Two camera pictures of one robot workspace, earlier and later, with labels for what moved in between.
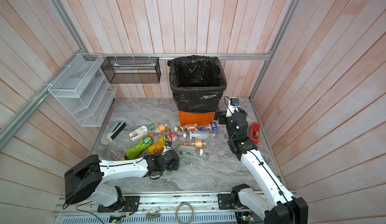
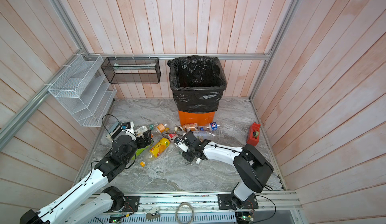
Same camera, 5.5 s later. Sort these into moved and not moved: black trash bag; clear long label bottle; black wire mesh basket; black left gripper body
Moved: black left gripper body
Not moved: black trash bag; black wire mesh basket; clear long label bottle
